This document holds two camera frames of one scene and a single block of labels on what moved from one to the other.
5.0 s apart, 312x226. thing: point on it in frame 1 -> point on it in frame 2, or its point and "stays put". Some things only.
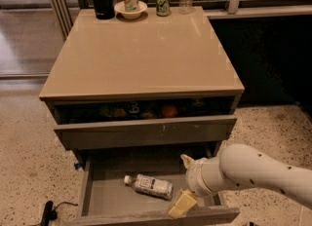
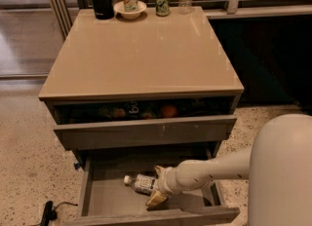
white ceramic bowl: x=121 y=9 stays put
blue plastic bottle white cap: x=150 y=185 stays put
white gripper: x=194 y=177 -> x=167 y=180
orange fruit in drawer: x=171 y=111 stays put
